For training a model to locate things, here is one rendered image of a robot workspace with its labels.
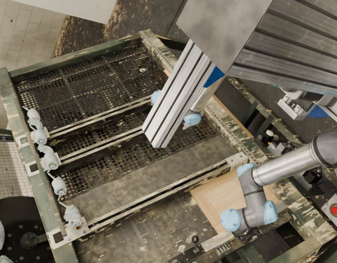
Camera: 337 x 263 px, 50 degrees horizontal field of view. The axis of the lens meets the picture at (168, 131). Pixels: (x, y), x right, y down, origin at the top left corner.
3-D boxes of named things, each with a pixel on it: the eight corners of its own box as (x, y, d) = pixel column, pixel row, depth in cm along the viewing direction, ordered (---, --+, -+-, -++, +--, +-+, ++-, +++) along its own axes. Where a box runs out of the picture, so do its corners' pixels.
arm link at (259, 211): (266, 189, 126) (237, 198, 130) (277, 221, 122) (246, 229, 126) (271, 190, 133) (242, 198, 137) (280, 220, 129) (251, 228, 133)
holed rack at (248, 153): (260, 164, 215) (260, 163, 215) (256, 166, 214) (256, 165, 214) (142, 31, 314) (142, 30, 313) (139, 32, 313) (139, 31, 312)
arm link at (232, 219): (243, 226, 125) (220, 232, 128) (252, 231, 133) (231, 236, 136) (238, 204, 128) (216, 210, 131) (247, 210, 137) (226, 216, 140)
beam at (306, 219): (333, 243, 193) (340, 234, 184) (315, 254, 189) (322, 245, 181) (150, 39, 324) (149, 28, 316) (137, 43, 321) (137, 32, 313)
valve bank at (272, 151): (341, 177, 208) (320, 179, 192) (325, 194, 215) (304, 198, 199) (284, 122, 238) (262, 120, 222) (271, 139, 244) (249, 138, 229)
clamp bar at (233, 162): (248, 167, 220) (254, 141, 202) (58, 258, 183) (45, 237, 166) (238, 156, 226) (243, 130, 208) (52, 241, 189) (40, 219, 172)
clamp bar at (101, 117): (188, 96, 263) (189, 70, 246) (24, 158, 227) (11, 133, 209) (181, 88, 269) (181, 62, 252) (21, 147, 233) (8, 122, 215)
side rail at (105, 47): (142, 47, 316) (141, 36, 308) (14, 88, 282) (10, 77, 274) (138, 43, 321) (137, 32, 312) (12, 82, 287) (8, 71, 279)
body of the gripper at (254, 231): (236, 229, 153) (226, 225, 143) (252, 217, 152) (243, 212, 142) (246, 245, 149) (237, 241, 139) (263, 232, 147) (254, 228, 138)
